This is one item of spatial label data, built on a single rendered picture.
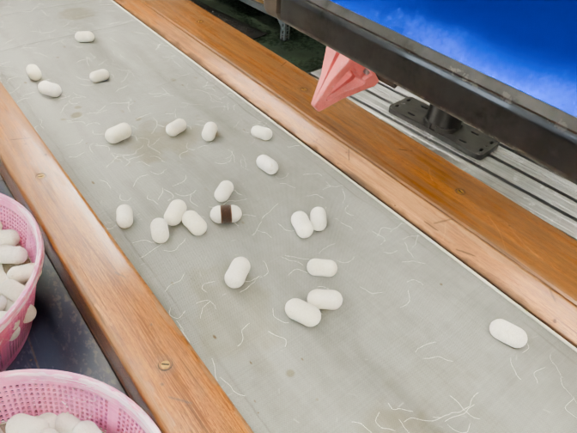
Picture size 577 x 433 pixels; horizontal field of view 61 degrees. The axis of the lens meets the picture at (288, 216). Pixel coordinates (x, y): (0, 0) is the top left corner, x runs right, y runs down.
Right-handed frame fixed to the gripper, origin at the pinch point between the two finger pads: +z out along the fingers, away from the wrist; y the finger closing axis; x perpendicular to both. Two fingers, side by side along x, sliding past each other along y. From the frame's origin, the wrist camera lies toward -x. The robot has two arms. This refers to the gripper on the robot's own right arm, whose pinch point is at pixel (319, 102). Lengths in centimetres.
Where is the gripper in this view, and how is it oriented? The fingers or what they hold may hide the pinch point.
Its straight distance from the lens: 57.3
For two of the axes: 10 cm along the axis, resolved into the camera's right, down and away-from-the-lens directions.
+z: -6.4, 7.7, 0.6
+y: 6.2, 5.6, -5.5
